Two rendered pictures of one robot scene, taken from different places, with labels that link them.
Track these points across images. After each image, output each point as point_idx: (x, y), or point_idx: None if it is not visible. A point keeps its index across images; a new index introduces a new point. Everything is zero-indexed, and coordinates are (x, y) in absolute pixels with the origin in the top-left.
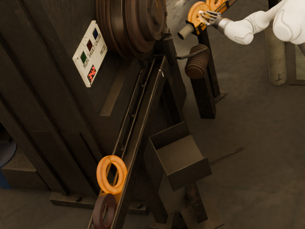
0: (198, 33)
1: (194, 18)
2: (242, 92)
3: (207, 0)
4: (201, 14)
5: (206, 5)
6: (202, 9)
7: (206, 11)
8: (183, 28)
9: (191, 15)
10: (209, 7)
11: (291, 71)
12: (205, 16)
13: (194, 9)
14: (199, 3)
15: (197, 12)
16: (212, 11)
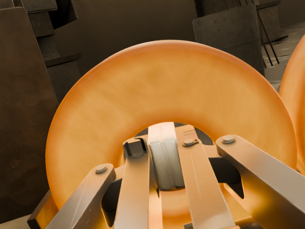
0: None
1: (81, 174)
2: None
3: (297, 59)
4: (130, 160)
5: (255, 91)
6: (200, 119)
7: (219, 143)
8: (12, 220)
9: (49, 130)
10: (300, 129)
11: None
12: (137, 194)
13: (86, 79)
14: (170, 41)
15: (128, 124)
16: (291, 172)
